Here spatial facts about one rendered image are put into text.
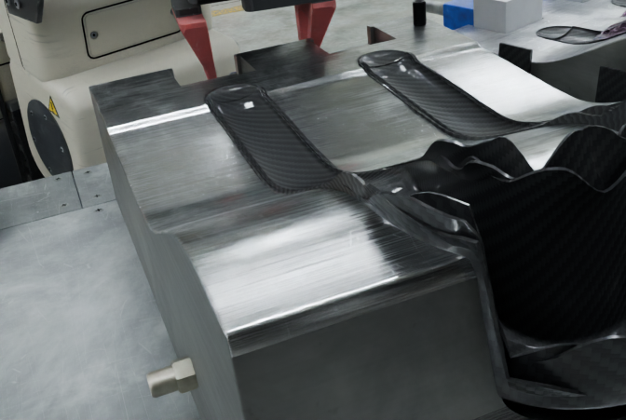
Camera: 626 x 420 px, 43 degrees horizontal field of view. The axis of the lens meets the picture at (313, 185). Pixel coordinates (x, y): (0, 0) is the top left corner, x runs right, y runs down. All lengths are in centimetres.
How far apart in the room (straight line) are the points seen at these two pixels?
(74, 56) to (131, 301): 44
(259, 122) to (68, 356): 17
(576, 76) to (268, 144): 25
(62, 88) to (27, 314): 40
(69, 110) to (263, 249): 62
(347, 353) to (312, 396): 2
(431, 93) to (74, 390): 27
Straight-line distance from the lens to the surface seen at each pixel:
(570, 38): 71
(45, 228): 60
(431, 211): 25
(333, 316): 24
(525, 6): 72
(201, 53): 63
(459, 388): 27
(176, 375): 36
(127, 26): 91
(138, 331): 47
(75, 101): 86
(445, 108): 50
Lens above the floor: 107
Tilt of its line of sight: 28 degrees down
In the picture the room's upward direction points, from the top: 6 degrees counter-clockwise
